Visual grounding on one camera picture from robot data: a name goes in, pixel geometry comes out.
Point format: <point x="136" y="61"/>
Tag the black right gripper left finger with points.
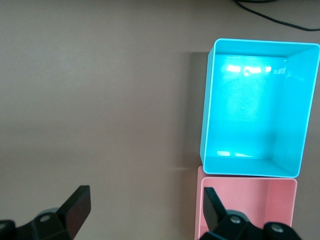
<point x="67" y="215"/>

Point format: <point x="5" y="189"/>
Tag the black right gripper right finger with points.
<point x="212" y="212"/>

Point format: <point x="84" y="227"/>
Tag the pink plastic bin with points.
<point x="250" y="197"/>

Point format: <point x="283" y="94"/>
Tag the blue plastic bin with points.
<point x="245" y="112"/>

